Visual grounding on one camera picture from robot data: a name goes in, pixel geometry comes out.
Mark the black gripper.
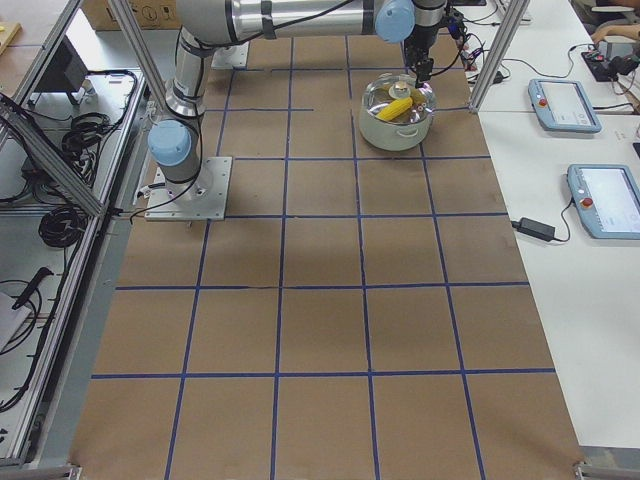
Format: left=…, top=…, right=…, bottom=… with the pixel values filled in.
left=403, top=27, right=438, bottom=88

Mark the pale green cooking pot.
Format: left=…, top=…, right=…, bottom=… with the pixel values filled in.
left=358, top=72, right=439, bottom=151

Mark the teach pendant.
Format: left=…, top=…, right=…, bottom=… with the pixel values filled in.
left=528, top=79, right=602, bottom=134
left=567, top=164, right=639, bottom=240

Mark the far teach pendant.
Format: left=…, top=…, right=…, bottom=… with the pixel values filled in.
left=528, top=79, right=602, bottom=134

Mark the aluminium frame rail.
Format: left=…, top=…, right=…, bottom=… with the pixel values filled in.
left=1, top=94, right=107, bottom=217

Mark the near teach pendant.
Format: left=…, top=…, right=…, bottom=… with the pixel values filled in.
left=567, top=164, right=639, bottom=240

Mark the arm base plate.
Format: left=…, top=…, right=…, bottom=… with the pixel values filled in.
left=144, top=157, right=233, bottom=221

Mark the aluminium frame post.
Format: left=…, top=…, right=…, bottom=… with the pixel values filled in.
left=469, top=0, right=529, bottom=113

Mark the cardboard box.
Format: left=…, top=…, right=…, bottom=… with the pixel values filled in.
left=81, top=0, right=182, bottom=31

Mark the black power brick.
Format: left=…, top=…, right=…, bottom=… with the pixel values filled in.
left=511, top=217, right=556, bottom=242

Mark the coiled black cable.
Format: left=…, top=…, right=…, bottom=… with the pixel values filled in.
left=38, top=205, right=87, bottom=248

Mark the glass pot lid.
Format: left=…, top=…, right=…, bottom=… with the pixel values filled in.
left=361, top=73, right=436, bottom=126

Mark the yellow corn cob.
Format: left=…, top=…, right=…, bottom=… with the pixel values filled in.
left=376, top=97, right=413, bottom=122

